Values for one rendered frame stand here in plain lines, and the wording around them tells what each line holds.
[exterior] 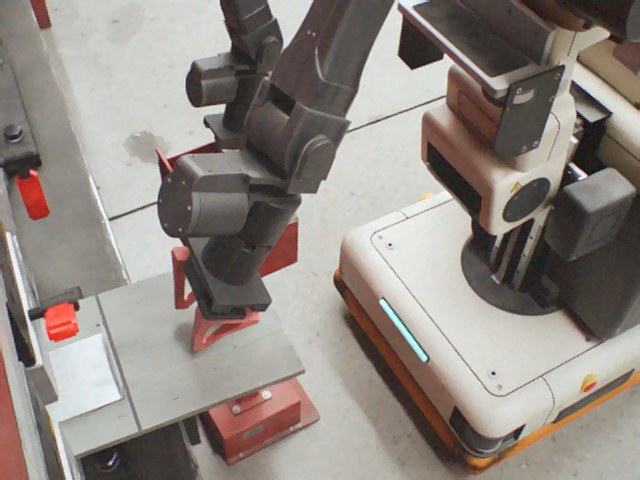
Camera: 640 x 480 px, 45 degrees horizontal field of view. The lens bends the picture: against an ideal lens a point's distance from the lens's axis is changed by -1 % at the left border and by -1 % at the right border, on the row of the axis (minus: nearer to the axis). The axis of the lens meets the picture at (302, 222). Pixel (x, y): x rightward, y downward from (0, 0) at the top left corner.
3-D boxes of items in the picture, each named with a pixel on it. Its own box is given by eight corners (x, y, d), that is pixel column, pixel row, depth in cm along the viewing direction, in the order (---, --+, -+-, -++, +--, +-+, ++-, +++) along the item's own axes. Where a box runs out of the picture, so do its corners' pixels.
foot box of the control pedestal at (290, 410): (321, 418, 185) (323, 394, 176) (229, 467, 177) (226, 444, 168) (281, 356, 197) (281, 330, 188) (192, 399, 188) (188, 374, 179)
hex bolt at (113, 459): (122, 467, 83) (119, 461, 82) (97, 476, 82) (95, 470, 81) (115, 445, 85) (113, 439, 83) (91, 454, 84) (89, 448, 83)
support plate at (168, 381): (305, 373, 81) (305, 368, 81) (58, 466, 74) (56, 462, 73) (244, 252, 92) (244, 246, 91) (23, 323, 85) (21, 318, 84)
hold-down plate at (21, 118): (43, 166, 117) (38, 152, 115) (7, 176, 116) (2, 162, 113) (9, 56, 135) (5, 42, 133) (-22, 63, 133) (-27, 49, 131)
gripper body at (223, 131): (201, 124, 125) (208, 86, 121) (254, 117, 131) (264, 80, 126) (218, 148, 122) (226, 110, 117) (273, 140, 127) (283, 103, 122)
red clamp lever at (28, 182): (55, 217, 83) (33, 152, 76) (17, 228, 82) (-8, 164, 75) (52, 206, 84) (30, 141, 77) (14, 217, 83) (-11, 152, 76)
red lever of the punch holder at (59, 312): (79, 313, 55) (74, 287, 64) (22, 332, 54) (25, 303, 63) (87, 336, 56) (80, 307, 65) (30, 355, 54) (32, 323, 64)
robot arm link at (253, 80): (278, 72, 118) (260, 52, 121) (240, 76, 114) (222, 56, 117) (268, 108, 122) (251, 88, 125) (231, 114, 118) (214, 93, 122)
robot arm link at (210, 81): (284, 38, 113) (254, 15, 118) (215, 45, 107) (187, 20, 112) (271, 110, 120) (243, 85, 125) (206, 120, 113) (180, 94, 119)
